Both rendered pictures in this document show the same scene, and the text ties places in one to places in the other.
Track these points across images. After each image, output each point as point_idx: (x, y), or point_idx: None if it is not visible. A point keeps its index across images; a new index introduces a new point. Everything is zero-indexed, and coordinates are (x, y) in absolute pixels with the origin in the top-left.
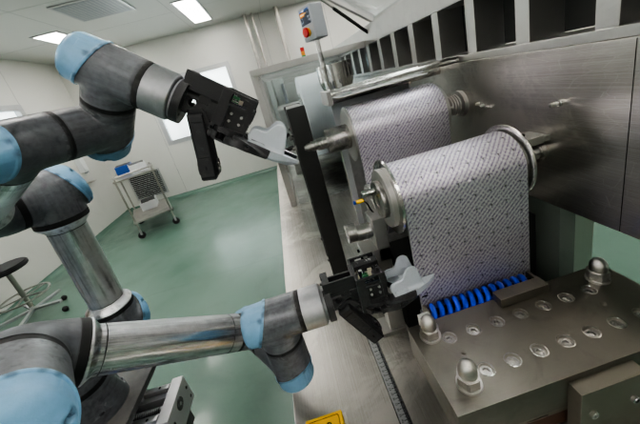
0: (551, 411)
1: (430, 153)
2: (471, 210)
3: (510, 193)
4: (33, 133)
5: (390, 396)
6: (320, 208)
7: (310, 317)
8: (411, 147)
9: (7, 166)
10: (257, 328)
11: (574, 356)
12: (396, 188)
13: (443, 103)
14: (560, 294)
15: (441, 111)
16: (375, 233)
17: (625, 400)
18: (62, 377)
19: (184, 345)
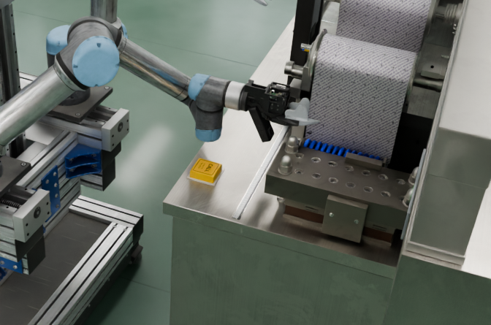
0: (316, 206)
1: (356, 44)
2: (359, 93)
3: (390, 98)
4: None
5: (254, 177)
6: (297, 39)
7: (229, 98)
8: (384, 31)
9: None
10: (198, 87)
11: (344, 189)
12: (314, 52)
13: (426, 9)
14: (383, 175)
15: (420, 16)
16: (302, 77)
17: (351, 219)
18: (117, 50)
19: (155, 74)
